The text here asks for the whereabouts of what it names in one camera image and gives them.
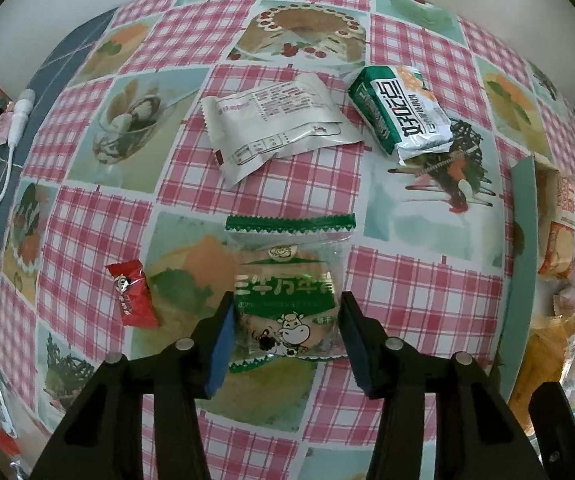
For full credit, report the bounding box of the teal shallow box tray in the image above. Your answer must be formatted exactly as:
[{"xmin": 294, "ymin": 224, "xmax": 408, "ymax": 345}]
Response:
[{"xmin": 497, "ymin": 154, "xmax": 575, "ymax": 436}]

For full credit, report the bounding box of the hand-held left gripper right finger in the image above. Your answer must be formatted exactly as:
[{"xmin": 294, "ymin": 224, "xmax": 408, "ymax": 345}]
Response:
[{"xmin": 336, "ymin": 290, "xmax": 551, "ymax": 480}]

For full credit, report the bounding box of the small pink packet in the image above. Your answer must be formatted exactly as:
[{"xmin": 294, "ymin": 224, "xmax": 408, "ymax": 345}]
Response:
[{"xmin": 0, "ymin": 102, "xmax": 13, "ymax": 148}]

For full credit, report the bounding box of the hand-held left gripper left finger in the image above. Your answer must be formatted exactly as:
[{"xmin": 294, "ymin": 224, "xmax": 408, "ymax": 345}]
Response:
[{"xmin": 30, "ymin": 291, "xmax": 238, "ymax": 480}]

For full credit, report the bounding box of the silver white snack packet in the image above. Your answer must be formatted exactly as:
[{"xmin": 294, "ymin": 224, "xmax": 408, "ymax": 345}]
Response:
[{"xmin": 200, "ymin": 72, "xmax": 365, "ymax": 192}]

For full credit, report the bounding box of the clear green-edged cracker packet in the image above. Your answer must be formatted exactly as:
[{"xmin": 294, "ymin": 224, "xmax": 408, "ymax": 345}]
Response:
[{"xmin": 224, "ymin": 212, "xmax": 357, "ymax": 373}]

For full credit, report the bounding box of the orange cake roll packet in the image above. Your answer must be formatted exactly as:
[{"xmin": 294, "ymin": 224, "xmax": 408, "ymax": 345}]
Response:
[{"xmin": 535, "ymin": 165, "xmax": 575, "ymax": 281}]

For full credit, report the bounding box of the large yellow bread packet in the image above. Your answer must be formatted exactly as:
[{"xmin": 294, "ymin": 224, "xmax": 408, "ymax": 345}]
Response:
[{"xmin": 510, "ymin": 320, "xmax": 575, "ymax": 421}]

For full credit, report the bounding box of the green white biscuit packet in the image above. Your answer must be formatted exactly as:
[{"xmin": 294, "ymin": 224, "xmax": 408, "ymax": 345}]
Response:
[{"xmin": 347, "ymin": 65, "xmax": 454, "ymax": 167}]

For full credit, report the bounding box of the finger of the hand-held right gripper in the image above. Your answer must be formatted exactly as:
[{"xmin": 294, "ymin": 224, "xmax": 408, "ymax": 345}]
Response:
[{"xmin": 527, "ymin": 381, "xmax": 575, "ymax": 468}]

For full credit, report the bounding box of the white adapter cable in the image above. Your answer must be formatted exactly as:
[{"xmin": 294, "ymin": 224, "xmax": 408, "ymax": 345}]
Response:
[{"xmin": 0, "ymin": 88, "xmax": 36, "ymax": 222}]

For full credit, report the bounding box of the small red candy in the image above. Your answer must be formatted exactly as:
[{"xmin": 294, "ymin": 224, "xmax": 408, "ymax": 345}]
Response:
[{"xmin": 104, "ymin": 259, "xmax": 161, "ymax": 330}]

